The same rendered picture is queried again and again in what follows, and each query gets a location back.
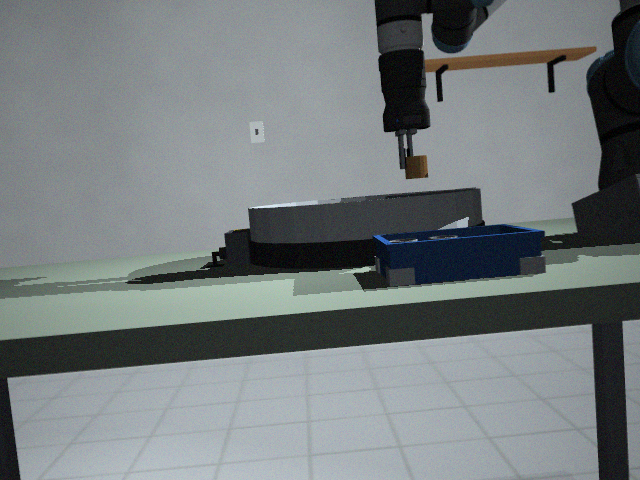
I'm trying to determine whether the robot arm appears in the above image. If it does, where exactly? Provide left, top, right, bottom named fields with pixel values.
left=375, top=0, right=640, bottom=190

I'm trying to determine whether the blue crate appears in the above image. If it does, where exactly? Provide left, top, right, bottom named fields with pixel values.
left=372, top=224, right=546, bottom=287

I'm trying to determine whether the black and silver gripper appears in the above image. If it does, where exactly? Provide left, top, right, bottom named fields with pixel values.
left=377, top=20, right=431, bottom=169

